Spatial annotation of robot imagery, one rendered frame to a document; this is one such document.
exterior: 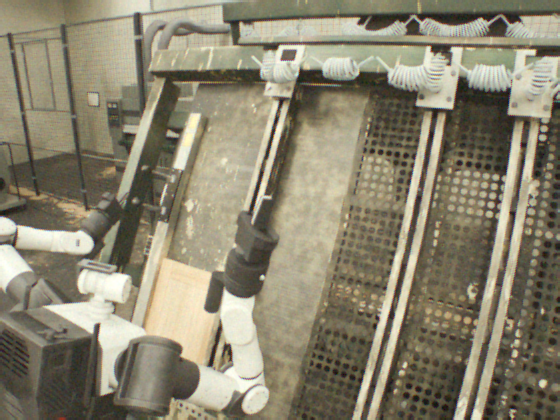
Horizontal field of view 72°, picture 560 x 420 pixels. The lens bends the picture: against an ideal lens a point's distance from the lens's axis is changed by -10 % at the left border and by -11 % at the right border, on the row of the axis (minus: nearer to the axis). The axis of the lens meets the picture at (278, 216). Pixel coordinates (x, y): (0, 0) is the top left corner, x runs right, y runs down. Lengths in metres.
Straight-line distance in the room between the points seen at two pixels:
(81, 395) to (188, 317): 0.58
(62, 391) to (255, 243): 0.49
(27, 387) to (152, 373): 0.24
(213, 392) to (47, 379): 0.35
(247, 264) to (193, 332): 0.63
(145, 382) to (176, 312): 0.64
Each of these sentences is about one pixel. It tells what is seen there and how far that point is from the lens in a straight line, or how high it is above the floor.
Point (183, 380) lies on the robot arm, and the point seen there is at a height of 1.29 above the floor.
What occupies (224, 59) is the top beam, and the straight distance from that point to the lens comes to 1.56.
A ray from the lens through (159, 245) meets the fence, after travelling 1.53.
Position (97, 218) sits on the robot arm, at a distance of 1.48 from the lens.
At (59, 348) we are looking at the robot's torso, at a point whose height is 1.40.
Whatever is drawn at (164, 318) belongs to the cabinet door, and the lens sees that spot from 1.52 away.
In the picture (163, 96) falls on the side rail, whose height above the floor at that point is 1.77.
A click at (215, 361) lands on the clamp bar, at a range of 1.33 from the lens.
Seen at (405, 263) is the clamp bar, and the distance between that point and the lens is 1.12.
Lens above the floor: 1.90
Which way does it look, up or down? 21 degrees down
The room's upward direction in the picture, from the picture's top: straight up
